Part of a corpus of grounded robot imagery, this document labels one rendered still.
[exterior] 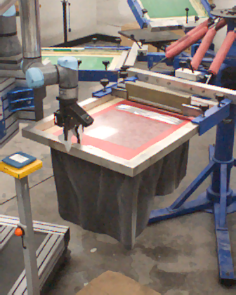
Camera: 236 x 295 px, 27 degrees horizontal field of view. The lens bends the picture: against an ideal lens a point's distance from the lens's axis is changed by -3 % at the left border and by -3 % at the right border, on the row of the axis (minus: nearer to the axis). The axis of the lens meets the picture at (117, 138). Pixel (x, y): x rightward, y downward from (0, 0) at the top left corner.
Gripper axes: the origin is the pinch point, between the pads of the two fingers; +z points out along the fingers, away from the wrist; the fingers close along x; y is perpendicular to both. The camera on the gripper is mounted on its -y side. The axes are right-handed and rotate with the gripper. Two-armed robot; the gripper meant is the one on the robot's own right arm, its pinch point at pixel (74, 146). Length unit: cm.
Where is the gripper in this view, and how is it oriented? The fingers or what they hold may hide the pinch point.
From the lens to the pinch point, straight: 193.6
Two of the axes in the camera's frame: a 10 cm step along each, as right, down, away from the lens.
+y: -8.0, -2.5, 5.5
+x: -6.0, 3.3, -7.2
